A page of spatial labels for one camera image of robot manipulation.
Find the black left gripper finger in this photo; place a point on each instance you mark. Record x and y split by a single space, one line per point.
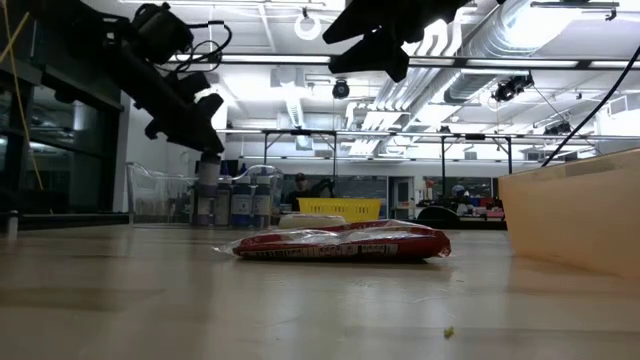
200 137

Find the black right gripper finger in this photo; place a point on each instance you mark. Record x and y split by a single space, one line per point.
370 20
380 57

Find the purple ink bottle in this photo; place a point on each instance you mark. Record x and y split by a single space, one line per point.
207 190

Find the blue ink bottle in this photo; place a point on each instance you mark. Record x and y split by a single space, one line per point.
262 205
242 205
225 205

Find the cream round object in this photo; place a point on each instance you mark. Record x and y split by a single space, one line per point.
310 221

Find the red popcorn bag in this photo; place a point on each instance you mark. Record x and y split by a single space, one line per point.
350 245

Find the clear plastic bin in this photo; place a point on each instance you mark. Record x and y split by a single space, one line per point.
150 200

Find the long ceiling light strip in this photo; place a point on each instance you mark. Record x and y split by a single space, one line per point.
525 63

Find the black ceiling spotlight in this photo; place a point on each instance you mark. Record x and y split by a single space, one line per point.
510 89
557 129

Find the yellow plastic basket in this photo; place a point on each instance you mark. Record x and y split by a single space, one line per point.
350 207

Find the black round chair back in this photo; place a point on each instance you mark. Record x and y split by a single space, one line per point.
439 215

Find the small yellow crumb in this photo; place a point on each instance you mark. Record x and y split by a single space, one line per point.
449 332

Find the black ceiling dome camera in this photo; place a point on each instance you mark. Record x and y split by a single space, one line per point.
341 90

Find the silver ventilation duct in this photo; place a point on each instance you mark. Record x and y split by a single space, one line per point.
515 45

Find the black metal frame rig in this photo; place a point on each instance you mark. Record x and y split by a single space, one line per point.
334 150

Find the black table frame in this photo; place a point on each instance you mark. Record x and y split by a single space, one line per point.
75 220

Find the small grey post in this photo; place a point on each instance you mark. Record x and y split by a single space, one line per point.
12 225

